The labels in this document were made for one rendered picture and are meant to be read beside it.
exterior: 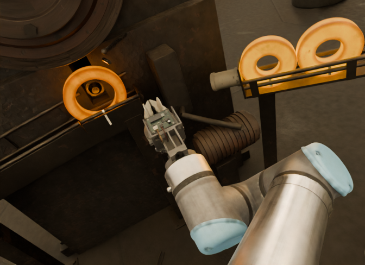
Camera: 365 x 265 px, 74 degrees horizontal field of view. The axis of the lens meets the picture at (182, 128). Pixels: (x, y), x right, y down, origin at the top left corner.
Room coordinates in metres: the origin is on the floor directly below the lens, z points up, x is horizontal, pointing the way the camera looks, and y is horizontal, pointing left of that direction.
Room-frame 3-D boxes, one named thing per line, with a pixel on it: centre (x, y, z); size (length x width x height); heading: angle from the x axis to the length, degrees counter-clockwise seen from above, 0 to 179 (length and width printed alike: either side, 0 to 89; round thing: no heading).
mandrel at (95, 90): (0.85, 0.24, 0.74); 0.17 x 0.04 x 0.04; 10
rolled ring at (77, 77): (0.70, 0.22, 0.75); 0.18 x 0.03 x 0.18; 100
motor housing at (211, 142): (0.62, -0.13, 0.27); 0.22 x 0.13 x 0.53; 100
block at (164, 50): (0.74, -0.01, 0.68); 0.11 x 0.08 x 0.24; 10
